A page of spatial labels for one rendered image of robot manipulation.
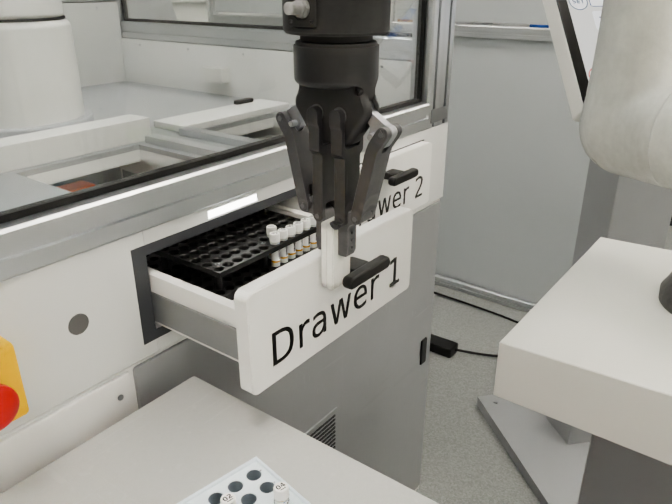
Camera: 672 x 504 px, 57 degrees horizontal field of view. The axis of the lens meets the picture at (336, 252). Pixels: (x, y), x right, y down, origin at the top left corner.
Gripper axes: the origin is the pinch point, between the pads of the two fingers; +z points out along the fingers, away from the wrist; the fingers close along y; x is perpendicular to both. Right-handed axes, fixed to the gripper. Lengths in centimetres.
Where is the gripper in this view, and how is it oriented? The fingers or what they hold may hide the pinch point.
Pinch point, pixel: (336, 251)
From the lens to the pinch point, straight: 61.5
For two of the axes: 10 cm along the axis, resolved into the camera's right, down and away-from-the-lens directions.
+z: 0.0, 9.1, 4.0
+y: 8.0, 2.4, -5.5
